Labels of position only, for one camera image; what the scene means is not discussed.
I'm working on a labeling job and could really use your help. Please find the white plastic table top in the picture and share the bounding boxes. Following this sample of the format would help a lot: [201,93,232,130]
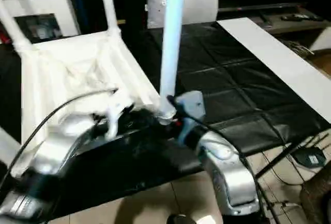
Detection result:
[11,28,179,178]

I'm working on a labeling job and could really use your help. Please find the black work mat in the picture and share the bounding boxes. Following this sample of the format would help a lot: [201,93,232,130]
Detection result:
[0,22,326,221]

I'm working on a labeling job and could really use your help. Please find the dark round robot part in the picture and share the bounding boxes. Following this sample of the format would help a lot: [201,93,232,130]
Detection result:
[167,214,198,224]

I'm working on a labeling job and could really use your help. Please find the grey printed cushion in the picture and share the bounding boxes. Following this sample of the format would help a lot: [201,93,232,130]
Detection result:
[144,0,219,30]

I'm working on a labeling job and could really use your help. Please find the white flat panel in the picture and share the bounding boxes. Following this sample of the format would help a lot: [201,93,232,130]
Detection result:
[216,18,331,127]

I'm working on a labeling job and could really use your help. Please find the black metal stand leg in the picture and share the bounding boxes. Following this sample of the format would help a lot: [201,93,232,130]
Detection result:
[254,133,324,180]

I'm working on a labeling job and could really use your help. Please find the black flat television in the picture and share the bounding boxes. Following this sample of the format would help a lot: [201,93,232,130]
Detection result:
[218,2,309,12]

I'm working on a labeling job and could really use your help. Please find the black sofa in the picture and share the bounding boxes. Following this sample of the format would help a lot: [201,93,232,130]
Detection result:
[66,0,331,35]

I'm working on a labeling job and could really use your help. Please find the grey round floor pedal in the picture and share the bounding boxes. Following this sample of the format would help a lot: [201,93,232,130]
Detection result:
[294,147,327,170]

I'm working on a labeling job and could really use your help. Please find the brown low bench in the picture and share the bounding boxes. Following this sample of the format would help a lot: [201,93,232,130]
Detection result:
[258,8,331,38]

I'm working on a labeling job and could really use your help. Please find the brown woven stool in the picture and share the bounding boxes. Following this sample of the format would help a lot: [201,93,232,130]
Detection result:
[299,174,331,224]

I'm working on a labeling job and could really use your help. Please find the white cardboard box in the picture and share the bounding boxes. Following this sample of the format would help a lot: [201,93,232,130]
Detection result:
[308,26,331,53]

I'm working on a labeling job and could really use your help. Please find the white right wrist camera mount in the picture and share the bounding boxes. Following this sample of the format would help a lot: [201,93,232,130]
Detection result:
[174,90,205,145]

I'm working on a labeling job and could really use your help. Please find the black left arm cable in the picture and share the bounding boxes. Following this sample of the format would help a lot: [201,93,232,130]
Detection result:
[0,87,120,184]

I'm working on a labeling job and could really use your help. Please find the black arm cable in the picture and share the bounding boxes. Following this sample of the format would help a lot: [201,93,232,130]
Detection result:
[0,87,120,184]
[180,112,270,224]

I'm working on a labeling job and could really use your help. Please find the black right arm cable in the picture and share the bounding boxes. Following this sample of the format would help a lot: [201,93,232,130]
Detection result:
[180,112,270,224]

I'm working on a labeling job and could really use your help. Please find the thin black floor cable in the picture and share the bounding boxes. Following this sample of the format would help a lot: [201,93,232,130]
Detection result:
[261,143,308,186]

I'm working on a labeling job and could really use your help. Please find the tangled thin cables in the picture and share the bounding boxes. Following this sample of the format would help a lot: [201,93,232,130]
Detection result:
[286,39,314,59]

